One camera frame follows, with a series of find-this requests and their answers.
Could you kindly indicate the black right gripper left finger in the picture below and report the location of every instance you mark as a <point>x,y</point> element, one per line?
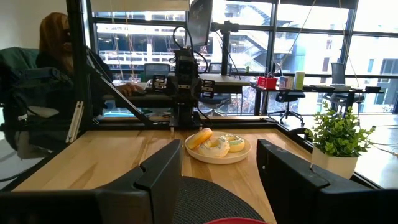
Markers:
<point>149,199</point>

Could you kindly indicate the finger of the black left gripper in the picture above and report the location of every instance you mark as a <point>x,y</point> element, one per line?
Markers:
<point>208,89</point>
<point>159,83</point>

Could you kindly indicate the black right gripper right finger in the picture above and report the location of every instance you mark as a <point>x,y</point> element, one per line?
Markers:
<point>298,199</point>

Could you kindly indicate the orange glazed donut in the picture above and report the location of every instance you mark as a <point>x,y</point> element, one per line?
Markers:
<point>199,138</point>

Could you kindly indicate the white iced donut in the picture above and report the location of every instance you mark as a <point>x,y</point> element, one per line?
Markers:
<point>222,150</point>

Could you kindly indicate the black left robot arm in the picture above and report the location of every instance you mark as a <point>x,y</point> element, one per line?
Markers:
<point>185,112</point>

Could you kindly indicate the dark office chair back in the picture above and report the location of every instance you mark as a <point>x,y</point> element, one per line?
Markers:
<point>157,71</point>
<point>219,68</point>

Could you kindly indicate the blue office chair seat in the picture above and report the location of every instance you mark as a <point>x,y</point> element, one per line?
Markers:
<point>217,99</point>

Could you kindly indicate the person's hand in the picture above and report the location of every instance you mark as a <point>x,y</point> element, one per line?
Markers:
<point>129,89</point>

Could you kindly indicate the black diagonal brace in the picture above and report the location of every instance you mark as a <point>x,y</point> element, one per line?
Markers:
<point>124,99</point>

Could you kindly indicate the white square plant pot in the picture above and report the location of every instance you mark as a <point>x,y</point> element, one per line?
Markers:
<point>335,166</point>

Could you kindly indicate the dark woven round mat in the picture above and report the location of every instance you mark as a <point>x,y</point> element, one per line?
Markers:
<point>202,202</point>

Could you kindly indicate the red box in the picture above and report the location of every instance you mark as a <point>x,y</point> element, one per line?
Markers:
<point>267,83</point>

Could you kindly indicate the black monitor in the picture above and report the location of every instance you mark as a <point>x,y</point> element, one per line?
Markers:
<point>199,23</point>

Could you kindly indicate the red round dish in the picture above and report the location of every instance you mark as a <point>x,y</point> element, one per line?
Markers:
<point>236,221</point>

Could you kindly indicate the black curved clamp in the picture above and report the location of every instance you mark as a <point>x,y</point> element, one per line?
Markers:
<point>298,132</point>

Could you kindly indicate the white round plate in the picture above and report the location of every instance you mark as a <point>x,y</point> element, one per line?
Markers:
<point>217,160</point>

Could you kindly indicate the green potted plant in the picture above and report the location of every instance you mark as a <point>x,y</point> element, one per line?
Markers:
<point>339,133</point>

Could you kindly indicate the pale small box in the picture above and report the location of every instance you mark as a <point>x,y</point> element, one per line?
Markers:
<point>286,82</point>

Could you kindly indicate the black office chair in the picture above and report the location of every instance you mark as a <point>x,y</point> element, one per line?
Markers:
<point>287,99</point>

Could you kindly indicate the white roller blind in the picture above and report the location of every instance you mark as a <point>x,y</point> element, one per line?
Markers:
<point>140,5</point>

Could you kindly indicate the white slat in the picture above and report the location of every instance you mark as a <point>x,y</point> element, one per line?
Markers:
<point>79,119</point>
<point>73,121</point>

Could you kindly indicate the green and white cup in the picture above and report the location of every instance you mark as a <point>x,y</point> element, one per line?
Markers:
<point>299,81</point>

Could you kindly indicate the long black desk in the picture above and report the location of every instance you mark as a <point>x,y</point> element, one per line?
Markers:
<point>314,90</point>

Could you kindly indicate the dark laptop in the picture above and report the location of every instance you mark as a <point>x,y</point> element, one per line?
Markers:
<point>318,88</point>

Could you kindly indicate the person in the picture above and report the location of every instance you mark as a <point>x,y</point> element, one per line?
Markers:
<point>56,40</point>

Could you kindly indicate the grey-backed office chair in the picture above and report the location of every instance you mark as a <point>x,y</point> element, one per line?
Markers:
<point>338,74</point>

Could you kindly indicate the small black box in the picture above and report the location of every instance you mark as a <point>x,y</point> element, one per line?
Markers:
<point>373,89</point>

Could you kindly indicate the dark green jacket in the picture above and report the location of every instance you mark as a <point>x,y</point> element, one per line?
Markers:
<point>18,59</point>

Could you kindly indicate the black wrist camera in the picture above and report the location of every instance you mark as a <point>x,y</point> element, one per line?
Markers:
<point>185,66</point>

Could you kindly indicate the black frame post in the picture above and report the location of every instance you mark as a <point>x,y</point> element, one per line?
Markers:
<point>76,46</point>

